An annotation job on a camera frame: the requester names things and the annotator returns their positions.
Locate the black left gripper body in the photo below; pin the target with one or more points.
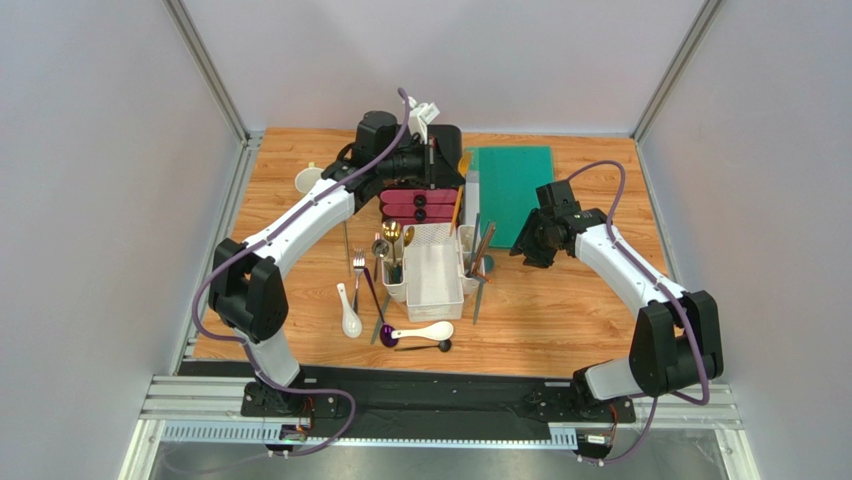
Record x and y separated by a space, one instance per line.
415 163

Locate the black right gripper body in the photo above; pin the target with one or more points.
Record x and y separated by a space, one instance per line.
532 238

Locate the gold handled knife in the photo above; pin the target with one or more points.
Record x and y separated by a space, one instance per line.
463 168

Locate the large silver fork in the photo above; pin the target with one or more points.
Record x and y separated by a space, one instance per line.
359 266

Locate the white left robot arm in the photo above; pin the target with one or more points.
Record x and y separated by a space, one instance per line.
246 285

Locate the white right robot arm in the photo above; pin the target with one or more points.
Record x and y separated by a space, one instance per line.
676 341

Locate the black and pink drawer box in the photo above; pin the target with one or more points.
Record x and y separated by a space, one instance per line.
427 189

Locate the teal cutting mat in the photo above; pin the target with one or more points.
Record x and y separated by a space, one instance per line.
501 187

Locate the gold spoon in caddy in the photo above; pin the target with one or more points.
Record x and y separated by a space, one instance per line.
408 235

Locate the teal plastic spoon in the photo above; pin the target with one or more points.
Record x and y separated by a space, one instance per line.
487 267

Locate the small silver fork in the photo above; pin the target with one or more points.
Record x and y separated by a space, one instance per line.
375 273

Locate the silver spoon in caddy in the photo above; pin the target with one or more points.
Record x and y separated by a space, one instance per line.
382 248

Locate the white perforated utensil caddy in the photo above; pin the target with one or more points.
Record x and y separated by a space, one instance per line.
433 284

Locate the yellow-green mug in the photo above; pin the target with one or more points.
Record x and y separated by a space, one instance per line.
306 179

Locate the white ceramic spoon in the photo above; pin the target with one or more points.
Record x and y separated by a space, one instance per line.
351 323
439 331

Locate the teal plastic knife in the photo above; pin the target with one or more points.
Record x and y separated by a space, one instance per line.
380 320

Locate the black small spoon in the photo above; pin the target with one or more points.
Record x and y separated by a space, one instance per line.
443 346

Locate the purple metal spoon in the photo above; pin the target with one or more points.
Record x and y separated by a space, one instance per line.
383 331

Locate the black mounting rail base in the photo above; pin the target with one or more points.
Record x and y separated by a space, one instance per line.
407 405

